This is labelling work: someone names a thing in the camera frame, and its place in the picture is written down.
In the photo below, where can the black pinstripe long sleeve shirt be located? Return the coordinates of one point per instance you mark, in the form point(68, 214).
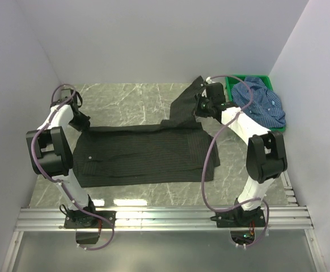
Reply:
point(171, 151)

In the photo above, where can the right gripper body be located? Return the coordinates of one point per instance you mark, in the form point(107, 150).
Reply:
point(202, 108)

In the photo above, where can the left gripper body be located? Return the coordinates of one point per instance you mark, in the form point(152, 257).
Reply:
point(80, 122)

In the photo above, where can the blue checked long sleeve shirt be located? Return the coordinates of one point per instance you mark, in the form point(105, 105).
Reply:
point(257, 105)

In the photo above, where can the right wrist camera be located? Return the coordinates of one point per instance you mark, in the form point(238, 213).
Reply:
point(208, 80)

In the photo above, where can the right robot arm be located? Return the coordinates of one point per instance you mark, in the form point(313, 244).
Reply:
point(266, 154)

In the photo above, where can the aluminium mounting rail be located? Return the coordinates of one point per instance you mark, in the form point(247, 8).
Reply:
point(166, 227)

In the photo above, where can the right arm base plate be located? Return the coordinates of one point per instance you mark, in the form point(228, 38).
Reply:
point(238, 218)

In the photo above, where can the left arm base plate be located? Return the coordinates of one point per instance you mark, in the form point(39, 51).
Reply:
point(88, 227)

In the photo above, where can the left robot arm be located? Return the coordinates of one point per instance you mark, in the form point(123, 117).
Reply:
point(50, 153)

